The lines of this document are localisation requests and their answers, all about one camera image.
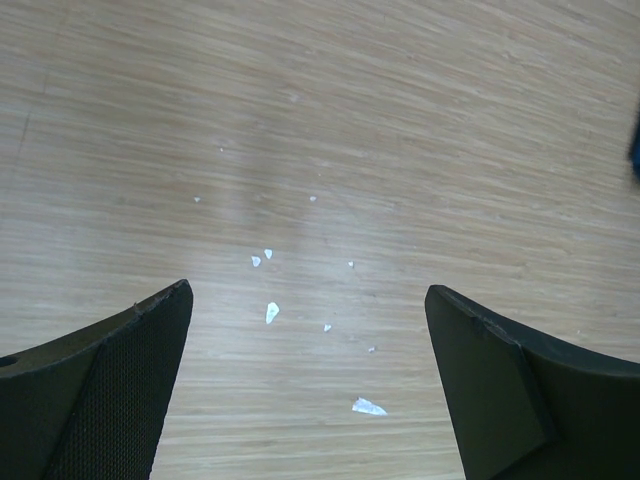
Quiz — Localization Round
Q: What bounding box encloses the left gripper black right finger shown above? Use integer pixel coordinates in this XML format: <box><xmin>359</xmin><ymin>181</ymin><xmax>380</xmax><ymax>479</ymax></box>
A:
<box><xmin>425</xmin><ymin>285</ymin><xmax>639</xmax><ymax>479</ymax></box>

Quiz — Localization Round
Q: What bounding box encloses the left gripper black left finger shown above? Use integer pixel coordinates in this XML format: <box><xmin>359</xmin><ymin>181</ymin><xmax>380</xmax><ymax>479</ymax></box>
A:
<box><xmin>1</xmin><ymin>280</ymin><xmax>193</xmax><ymax>479</ymax></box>

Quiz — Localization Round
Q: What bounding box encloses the blue t shirt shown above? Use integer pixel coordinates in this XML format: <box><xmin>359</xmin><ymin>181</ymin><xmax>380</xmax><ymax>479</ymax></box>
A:
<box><xmin>627</xmin><ymin>109</ymin><xmax>640</xmax><ymax>180</ymax></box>

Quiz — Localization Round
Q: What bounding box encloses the white paper scrap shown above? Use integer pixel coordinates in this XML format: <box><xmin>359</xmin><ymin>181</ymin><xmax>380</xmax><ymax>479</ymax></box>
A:
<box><xmin>352</xmin><ymin>397</ymin><xmax>388</xmax><ymax>416</ymax></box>

